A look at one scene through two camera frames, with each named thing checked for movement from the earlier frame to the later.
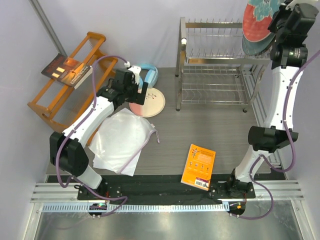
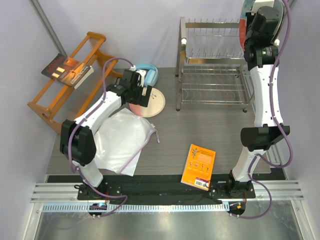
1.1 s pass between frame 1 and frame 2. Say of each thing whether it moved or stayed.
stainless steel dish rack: stayed
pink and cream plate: stayed
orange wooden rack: stayed
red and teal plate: moved
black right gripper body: moved
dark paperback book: stayed
